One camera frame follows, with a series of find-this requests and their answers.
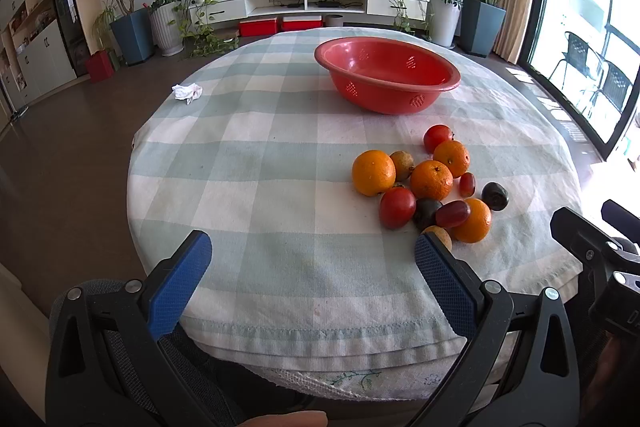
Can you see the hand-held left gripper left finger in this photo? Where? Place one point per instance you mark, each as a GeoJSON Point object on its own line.
{"type": "Point", "coordinates": [180, 287]}

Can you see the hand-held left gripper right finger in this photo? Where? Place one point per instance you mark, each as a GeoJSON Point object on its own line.
{"type": "Point", "coordinates": [445, 287]}

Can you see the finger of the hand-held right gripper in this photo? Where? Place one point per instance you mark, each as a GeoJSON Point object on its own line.
{"type": "Point", "coordinates": [575, 229]}
{"type": "Point", "coordinates": [622, 213]}

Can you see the brown round fruit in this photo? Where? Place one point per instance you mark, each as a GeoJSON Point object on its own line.
{"type": "Point", "coordinates": [442, 236]}
{"type": "Point", "coordinates": [402, 163]}

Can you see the small mandarin orange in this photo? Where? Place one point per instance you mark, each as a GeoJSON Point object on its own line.
{"type": "Point", "coordinates": [475, 222]}
{"type": "Point", "coordinates": [453, 157]}
{"type": "Point", "coordinates": [431, 181]}

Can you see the small oblong red tomato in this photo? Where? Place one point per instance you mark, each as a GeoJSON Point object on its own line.
{"type": "Point", "coordinates": [452, 213]}
{"type": "Point", "coordinates": [467, 184]}

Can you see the round red tomato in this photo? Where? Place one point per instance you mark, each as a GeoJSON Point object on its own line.
{"type": "Point", "coordinates": [397, 208]}
{"type": "Point", "coordinates": [438, 138]}

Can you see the large orange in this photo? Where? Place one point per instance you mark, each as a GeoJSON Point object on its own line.
{"type": "Point", "coordinates": [373, 172]}

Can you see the red plastic colander bowl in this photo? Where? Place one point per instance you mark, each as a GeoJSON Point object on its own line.
{"type": "Point", "coordinates": [385, 79]}

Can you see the person's right forearm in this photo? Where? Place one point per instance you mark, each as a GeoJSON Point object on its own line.
{"type": "Point", "coordinates": [615, 367]}

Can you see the green white checked tablecloth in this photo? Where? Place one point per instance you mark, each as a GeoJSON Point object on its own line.
{"type": "Point", "coordinates": [280, 187]}

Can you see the crumpled white tissue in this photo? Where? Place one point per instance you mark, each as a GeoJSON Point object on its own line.
{"type": "Point", "coordinates": [186, 92]}

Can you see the small dark red box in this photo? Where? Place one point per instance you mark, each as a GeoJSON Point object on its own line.
{"type": "Point", "coordinates": [100, 66]}

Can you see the bushy plant in white pot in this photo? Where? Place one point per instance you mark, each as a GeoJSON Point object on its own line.
{"type": "Point", "coordinates": [445, 19]}

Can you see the plant in white ribbed pot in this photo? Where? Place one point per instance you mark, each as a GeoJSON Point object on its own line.
{"type": "Point", "coordinates": [166, 29]}

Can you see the red box with white lid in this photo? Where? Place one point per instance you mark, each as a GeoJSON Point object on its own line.
{"type": "Point", "coordinates": [301, 24]}
{"type": "Point", "coordinates": [257, 28]}

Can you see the white television console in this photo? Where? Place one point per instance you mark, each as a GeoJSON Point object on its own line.
{"type": "Point", "coordinates": [225, 4]}

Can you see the small grey round bin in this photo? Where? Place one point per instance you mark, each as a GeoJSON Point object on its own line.
{"type": "Point", "coordinates": [334, 20]}

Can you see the white wall cabinet unit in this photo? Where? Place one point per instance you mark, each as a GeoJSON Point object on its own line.
{"type": "Point", "coordinates": [45, 52]}

